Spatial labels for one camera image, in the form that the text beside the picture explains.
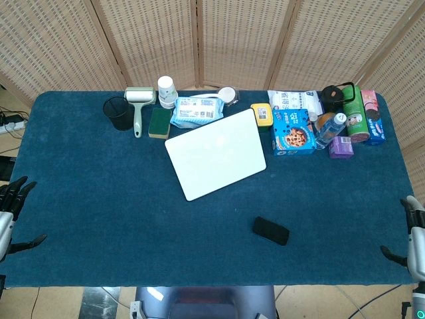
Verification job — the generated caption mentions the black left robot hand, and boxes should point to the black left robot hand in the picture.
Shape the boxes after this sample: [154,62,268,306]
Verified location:
[0,175,48,263]

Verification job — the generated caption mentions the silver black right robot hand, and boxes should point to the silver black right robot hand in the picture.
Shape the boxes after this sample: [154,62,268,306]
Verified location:
[380,195,425,284]

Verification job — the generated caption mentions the black phone-like block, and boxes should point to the black phone-like block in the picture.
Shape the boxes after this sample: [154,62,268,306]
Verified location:
[252,216,290,247]

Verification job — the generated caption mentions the white rectangular board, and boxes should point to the white rectangular board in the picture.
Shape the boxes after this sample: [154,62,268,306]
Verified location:
[164,108,268,202]

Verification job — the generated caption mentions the black equipment beside table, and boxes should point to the black equipment beside table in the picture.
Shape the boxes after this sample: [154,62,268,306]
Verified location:
[0,155,17,182]

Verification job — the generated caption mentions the white power strip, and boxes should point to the white power strip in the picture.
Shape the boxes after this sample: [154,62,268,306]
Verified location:
[0,120,27,134]

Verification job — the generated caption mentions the purple small box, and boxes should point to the purple small box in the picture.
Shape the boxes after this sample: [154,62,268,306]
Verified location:
[328,136,355,160]

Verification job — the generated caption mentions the blue sandwich cookie pack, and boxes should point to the blue sandwich cookie pack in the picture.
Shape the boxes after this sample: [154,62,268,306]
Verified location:
[364,109,387,146]

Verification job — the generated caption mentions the blue table cloth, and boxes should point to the blue table cloth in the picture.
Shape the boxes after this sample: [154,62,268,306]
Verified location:
[0,90,418,288]

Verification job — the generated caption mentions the clear water bottle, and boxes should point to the clear water bottle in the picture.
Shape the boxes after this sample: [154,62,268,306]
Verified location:
[314,112,348,150]

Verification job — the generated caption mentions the green chips can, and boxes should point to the green chips can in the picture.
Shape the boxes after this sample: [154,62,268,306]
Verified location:
[341,85,371,144]

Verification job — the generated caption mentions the pink snack box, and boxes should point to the pink snack box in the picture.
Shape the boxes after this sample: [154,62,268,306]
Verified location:
[360,89,381,118]

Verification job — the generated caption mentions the black mesh pen cup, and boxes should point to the black mesh pen cup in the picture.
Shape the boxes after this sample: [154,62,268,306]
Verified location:
[102,96,134,132]

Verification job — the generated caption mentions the blue cookie box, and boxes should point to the blue cookie box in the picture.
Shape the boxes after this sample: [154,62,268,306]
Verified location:
[270,108,316,157]

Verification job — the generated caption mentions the green lint roller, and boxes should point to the green lint roller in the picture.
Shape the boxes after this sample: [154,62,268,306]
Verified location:
[124,86,157,139]

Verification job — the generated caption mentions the green yellow sponge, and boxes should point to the green yellow sponge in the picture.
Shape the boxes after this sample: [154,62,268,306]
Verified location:
[147,107,173,140]

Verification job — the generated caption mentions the white snack bag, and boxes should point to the white snack bag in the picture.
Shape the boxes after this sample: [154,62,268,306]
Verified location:
[267,89,325,116]

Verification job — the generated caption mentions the yellow lidded box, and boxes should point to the yellow lidded box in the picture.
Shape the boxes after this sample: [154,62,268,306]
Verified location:
[250,102,274,128]

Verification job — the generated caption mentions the grey robot torso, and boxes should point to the grey robot torso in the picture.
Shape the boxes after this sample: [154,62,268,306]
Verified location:
[129,285,278,319]

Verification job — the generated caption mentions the blue wet wipes pack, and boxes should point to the blue wet wipes pack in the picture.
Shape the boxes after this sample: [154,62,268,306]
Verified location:
[169,96,226,130]

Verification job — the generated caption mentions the clear cup with white lid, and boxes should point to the clear cup with white lid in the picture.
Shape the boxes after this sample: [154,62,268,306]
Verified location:
[216,86,240,107]

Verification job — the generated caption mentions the woven folding screen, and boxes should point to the woven folding screen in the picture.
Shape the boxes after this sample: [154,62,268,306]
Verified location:
[0,0,425,187]

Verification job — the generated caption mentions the black jar with handle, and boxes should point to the black jar with handle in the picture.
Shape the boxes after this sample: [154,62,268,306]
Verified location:
[319,81,355,114]

